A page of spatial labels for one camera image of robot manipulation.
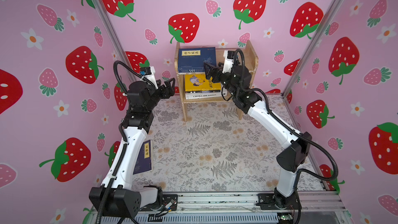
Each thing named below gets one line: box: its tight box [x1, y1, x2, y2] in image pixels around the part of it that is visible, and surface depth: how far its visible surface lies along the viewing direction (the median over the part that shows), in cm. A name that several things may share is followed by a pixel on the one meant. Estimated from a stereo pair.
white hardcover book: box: [185, 88, 228, 101], surface depth 90 cm
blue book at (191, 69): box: [177, 66, 206, 73], surface depth 72 cm
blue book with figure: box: [177, 47, 217, 74], surface depth 74 cm
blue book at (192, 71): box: [178, 70, 206, 74], surface depth 73 cm
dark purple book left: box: [132, 139, 152, 175], surface depth 88 cm
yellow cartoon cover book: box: [184, 73, 222, 92], surface depth 90 cm
